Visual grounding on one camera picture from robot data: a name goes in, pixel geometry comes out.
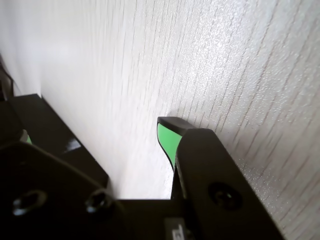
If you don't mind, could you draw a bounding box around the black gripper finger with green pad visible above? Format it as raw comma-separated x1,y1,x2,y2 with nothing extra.
0,129,131,240
157,116,286,240

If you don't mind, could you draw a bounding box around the black open box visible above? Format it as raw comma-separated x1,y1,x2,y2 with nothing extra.
9,92,110,200

